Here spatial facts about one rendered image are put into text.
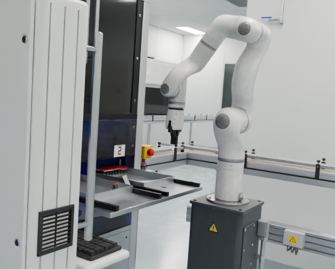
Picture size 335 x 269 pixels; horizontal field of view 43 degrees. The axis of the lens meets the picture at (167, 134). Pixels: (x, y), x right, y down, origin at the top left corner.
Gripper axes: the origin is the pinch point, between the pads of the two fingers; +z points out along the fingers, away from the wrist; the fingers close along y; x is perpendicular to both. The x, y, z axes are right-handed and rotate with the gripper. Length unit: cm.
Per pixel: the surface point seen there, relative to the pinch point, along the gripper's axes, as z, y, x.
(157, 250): 110, -120, -84
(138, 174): 21.3, -5.4, -24.2
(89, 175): 3, 86, 26
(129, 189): 20.2, 30.5, -2.1
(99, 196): 20, 50, -2
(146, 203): 22.4, 37.1, 11.8
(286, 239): 61, -80, 36
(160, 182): 20.5, 7.0, -2.1
